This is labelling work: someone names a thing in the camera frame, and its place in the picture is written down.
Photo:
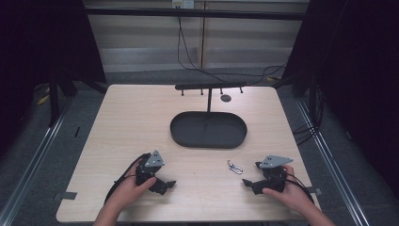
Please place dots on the silver metal keyring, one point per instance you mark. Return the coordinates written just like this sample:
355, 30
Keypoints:
235, 168

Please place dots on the yellow floor tape strip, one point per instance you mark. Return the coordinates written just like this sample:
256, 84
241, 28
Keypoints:
42, 100

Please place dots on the black curtain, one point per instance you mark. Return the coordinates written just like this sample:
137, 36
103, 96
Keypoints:
44, 40
354, 62

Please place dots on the person's right hand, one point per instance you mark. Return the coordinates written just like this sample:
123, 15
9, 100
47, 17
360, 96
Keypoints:
293, 194

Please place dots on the person's left hand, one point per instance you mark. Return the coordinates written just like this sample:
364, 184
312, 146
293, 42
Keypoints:
127, 193

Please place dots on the small black floor strip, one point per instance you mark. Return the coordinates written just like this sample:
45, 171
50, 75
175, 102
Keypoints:
77, 132

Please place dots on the black horizontal frame bar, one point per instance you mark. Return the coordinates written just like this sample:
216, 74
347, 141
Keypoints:
194, 13

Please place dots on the grey table bracket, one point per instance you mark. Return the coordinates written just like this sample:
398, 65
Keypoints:
64, 196
315, 190

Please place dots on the white wall socket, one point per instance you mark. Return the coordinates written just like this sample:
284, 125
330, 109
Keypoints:
183, 3

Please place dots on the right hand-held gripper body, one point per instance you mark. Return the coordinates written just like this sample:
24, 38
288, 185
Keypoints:
274, 179

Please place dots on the black metal stand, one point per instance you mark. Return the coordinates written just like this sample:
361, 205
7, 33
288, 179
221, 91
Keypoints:
55, 100

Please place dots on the aluminium floor rail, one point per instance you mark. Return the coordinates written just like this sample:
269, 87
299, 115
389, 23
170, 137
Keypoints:
332, 163
34, 160

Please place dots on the round black table grommet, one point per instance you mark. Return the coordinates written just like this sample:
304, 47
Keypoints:
226, 98

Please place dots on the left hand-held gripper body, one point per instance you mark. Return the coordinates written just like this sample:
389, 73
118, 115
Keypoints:
147, 168

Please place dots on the black hook stand with tray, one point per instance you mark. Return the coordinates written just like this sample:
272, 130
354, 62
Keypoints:
208, 130

